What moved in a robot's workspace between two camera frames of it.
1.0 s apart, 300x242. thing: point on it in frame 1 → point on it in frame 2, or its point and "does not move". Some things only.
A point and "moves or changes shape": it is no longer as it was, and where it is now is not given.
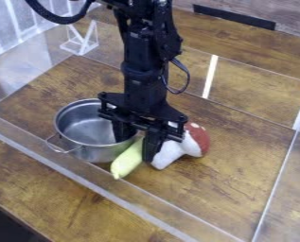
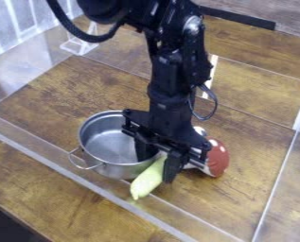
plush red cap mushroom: x=195 y=145 moves or changes shape
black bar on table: x=234 y=16 does not move
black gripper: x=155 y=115 → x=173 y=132
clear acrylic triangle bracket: x=81 y=45 does not move
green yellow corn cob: x=128 y=160 → x=151 y=179
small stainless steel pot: x=84 y=132 → x=108 y=147
